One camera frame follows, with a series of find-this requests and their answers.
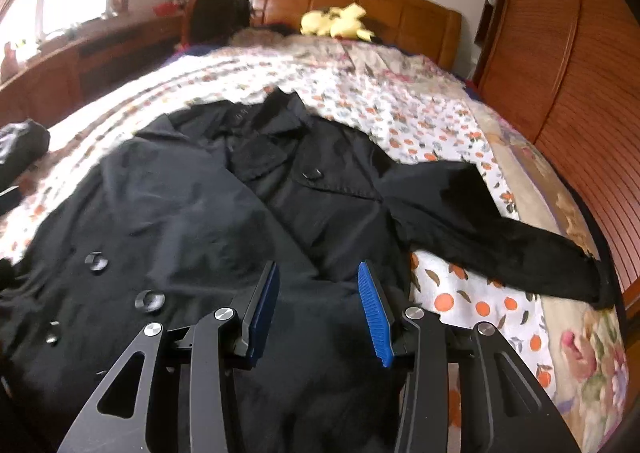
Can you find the wooden headboard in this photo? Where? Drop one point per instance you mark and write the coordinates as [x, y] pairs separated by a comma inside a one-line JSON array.
[[400, 8]]

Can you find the yellow plush toy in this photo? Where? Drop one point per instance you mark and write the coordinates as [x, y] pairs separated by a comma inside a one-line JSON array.
[[325, 23]]

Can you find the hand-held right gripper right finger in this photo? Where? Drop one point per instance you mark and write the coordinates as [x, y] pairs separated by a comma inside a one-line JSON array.
[[375, 318]]

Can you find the black coat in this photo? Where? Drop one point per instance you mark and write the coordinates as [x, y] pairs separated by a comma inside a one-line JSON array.
[[200, 213]]

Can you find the wooden desk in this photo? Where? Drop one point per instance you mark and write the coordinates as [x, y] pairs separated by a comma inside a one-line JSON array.
[[100, 58]]

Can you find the red bowl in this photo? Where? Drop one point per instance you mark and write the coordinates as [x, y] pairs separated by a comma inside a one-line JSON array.
[[165, 9]]

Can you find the orange print bed sheet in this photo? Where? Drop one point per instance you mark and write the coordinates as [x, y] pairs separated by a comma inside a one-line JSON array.
[[400, 108]]

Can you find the floral quilt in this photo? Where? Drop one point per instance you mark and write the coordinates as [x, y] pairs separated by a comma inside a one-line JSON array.
[[590, 358]]

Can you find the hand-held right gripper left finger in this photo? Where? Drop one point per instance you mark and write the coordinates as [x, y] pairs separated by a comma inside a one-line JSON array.
[[265, 313]]

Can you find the dark cloth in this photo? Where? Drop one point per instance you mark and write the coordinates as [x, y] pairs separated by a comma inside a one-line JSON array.
[[20, 148]]

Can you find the wooden wardrobe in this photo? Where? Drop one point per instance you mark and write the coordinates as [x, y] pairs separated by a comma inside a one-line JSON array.
[[575, 58]]

